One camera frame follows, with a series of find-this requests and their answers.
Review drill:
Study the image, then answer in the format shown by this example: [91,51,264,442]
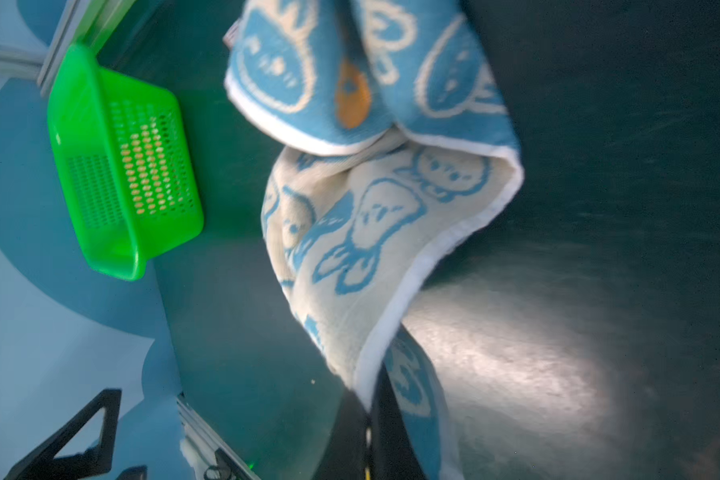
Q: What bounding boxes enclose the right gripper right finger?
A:
[370,368,425,480]

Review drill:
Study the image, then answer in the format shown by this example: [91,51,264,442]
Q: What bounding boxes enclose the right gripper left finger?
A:
[313,391,369,480]

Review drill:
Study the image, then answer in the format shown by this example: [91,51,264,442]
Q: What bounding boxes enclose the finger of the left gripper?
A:
[4,388,122,480]

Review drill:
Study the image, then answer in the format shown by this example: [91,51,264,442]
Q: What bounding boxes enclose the teal patterned towel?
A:
[224,1,524,479]

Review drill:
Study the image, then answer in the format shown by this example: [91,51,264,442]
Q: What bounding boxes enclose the green plastic basket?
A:
[47,43,204,281]

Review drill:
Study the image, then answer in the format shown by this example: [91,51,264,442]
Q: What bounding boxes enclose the orange jellyfish pattern towel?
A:
[118,115,184,216]

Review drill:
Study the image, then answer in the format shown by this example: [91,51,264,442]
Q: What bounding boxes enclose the left electronics board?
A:
[176,394,260,480]

